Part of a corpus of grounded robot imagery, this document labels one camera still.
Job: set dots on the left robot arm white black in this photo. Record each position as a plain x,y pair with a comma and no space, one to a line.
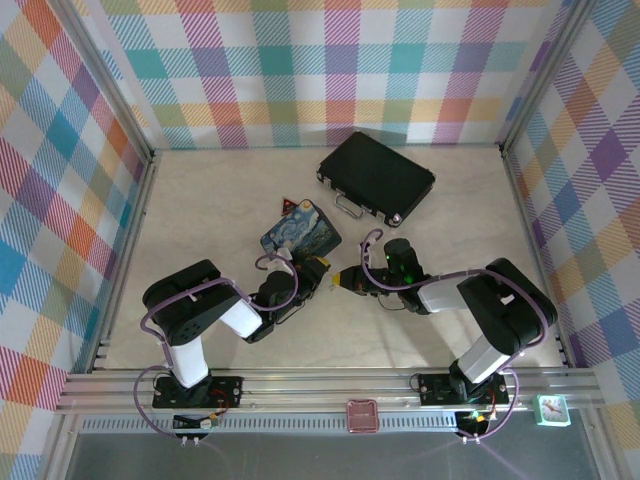
195,310

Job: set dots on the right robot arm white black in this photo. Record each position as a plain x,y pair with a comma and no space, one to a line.
500,310

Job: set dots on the starry night card box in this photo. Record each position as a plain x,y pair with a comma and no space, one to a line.
300,230

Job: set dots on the dark red triangle piece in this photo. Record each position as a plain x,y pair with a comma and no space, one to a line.
289,207

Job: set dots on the pink square box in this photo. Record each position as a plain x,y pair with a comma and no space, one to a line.
362,415

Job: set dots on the green square clock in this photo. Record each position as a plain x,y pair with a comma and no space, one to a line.
552,411

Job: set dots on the aluminium frame rail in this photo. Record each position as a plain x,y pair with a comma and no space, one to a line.
310,387

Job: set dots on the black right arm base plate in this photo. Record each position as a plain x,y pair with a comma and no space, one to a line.
435,387

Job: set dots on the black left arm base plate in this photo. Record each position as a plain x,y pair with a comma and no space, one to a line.
225,392

